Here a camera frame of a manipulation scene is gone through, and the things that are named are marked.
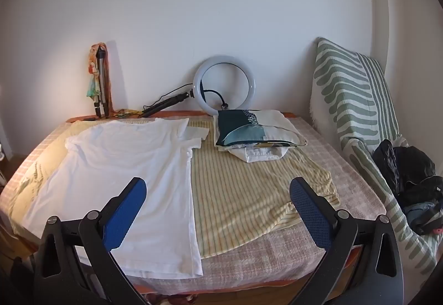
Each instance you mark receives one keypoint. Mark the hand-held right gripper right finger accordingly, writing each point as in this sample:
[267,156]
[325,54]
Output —
[308,211]

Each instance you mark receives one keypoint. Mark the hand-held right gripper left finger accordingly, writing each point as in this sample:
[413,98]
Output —
[124,211]

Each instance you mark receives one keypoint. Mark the white t-shirt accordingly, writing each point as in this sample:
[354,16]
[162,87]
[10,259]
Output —
[121,159]

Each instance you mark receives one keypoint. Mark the black clothes pile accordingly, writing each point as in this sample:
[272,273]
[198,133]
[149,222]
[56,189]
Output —
[405,159]

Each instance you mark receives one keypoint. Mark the dark clothes pile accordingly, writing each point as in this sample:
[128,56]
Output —
[424,201]

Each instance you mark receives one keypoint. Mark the pale checkered bedspread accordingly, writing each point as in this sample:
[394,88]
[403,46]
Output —
[346,180]

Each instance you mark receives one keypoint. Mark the folded white cloth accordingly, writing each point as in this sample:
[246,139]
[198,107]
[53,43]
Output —
[259,154]

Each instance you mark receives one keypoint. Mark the yellow striped sheet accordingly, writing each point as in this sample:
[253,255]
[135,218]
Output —
[235,180]

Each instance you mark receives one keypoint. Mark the teal and beige cushion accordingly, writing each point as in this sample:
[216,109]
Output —
[242,132]

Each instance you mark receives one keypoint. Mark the striped green pillow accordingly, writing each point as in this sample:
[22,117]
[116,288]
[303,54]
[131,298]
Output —
[346,90]

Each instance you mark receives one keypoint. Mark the grey folded tripod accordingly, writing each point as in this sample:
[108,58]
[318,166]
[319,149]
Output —
[101,83]

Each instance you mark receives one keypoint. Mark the colourful floral scarf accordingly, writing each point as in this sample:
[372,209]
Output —
[92,83]

